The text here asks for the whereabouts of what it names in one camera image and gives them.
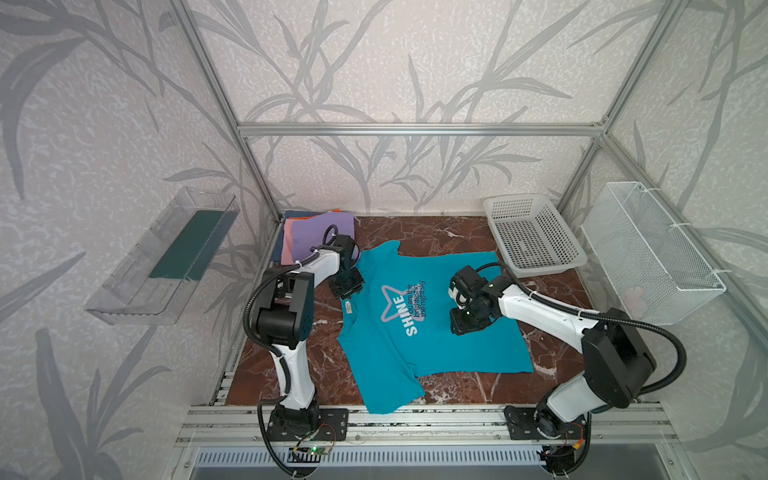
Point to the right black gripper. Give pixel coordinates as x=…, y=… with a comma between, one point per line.
x=464, y=319

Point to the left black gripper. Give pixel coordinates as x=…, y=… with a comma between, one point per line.
x=348, y=285

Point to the teal printed t-shirt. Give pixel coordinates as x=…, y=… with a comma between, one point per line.
x=396, y=330

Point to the white plastic laundry basket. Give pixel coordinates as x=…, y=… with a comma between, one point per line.
x=531, y=235

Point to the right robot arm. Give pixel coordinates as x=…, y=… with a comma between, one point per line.
x=617, y=362

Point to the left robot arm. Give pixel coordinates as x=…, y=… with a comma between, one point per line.
x=279, y=317

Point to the folded purple t-shirt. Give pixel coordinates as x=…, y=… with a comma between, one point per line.
x=310, y=232

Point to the folded pink t-shirt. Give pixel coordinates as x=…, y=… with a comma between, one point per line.
x=286, y=257

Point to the folded dark blue t-shirt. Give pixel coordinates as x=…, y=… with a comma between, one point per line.
x=288, y=215

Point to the green circuit board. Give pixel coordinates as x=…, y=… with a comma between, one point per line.
x=303, y=452

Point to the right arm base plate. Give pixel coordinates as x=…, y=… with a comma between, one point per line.
x=519, y=421

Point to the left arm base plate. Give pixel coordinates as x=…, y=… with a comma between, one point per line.
x=324, y=424

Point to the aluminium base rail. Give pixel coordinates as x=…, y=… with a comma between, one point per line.
x=481, y=424

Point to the white wire wall basket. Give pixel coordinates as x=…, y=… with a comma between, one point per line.
x=658, y=274

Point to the aluminium frame crossbar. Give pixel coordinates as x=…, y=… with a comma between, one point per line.
x=254, y=129

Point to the clear plastic wall bin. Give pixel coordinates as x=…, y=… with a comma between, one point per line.
x=153, y=284

